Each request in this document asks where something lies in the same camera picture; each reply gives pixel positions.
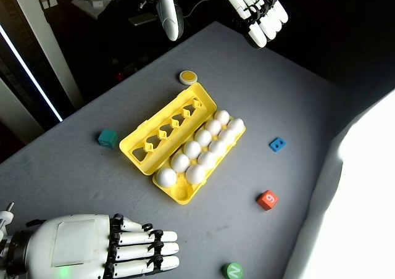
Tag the grey table cloth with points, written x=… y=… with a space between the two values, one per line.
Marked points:
x=277 y=90

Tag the teal block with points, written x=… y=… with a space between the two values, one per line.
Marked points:
x=107 y=138

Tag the green letter cylinder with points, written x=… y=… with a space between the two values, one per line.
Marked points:
x=232 y=271

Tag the white frame post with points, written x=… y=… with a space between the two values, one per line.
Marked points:
x=46 y=44

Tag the yellow egg carton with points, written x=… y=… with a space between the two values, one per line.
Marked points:
x=197 y=94

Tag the white half egg with yolk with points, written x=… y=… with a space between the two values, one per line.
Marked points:
x=188 y=76

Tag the red number block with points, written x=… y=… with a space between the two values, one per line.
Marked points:
x=267 y=200

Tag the white plastic egg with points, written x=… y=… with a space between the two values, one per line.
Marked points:
x=166 y=177
x=195 y=174
x=203 y=138
x=192 y=149
x=206 y=160
x=180 y=162
x=213 y=126
x=222 y=117
x=236 y=125
x=227 y=136
x=217 y=147

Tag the blue block with two holes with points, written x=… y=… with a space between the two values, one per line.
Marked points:
x=277 y=144

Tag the white power adapter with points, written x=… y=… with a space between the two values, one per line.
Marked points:
x=98 y=3

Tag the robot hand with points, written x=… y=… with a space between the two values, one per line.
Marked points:
x=77 y=245
x=262 y=10

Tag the white light strip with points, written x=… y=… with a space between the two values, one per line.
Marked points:
x=31 y=75

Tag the dark phone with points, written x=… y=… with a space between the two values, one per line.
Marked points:
x=142 y=19

